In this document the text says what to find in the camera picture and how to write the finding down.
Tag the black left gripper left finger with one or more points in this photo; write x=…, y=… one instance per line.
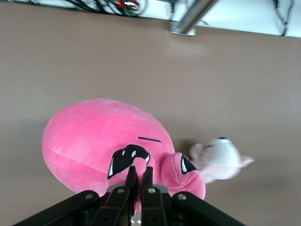
x=113, y=207

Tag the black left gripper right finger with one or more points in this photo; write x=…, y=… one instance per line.
x=155, y=207

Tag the round pink plush toy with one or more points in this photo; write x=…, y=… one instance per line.
x=94, y=136

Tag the white and pink plush puppy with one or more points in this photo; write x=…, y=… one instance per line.
x=223, y=157

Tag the aluminium camera mount post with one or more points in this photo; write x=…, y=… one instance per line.
x=190, y=20

